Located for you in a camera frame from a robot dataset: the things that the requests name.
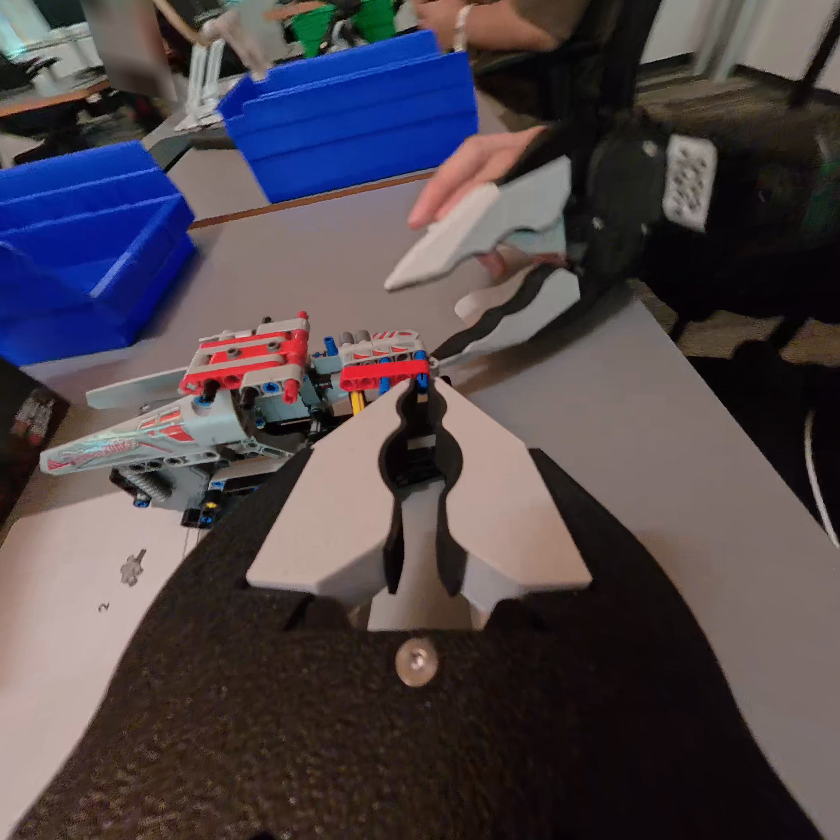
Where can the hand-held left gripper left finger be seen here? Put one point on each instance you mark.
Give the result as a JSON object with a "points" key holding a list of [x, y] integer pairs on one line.
{"points": [[328, 512]]}

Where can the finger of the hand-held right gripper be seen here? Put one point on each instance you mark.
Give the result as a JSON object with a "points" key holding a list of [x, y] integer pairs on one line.
{"points": [[538, 308], [479, 223]]}

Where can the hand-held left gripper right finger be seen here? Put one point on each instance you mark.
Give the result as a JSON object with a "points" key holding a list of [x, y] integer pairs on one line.
{"points": [[518, 512]]}

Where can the toy brick vehicle model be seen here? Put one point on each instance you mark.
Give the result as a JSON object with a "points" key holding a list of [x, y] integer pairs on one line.
{"points": [[216, 420]]}

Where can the red beam with blue pins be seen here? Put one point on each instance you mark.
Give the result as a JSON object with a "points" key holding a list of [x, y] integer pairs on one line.
{"points": [[380, 375]]}

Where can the grey desk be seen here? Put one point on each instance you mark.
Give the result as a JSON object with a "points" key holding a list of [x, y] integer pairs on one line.
{"points": [[590, 459], [210, 177]]}

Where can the person's right hand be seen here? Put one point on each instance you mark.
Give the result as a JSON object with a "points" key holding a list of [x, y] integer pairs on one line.
{"points": [[472, 170]]}

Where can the blue plastic bin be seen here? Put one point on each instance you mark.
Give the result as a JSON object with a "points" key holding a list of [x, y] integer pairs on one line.
{"points": [[361, 131], [79, 275]]}

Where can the green plastic container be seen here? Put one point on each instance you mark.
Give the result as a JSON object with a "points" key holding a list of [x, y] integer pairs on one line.
{"points": [[341, 26]]}

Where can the black tripod leg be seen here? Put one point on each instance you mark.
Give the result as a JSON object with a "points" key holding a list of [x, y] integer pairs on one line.
{"points": [[817, 59]]}

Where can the person's black clothing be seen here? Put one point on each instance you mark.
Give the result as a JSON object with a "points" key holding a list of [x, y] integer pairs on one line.
{"points": [[754, 426]]}

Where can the white instruction booklet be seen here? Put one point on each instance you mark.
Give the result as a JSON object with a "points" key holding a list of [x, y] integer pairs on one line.
{"points": [[65, 623]]}

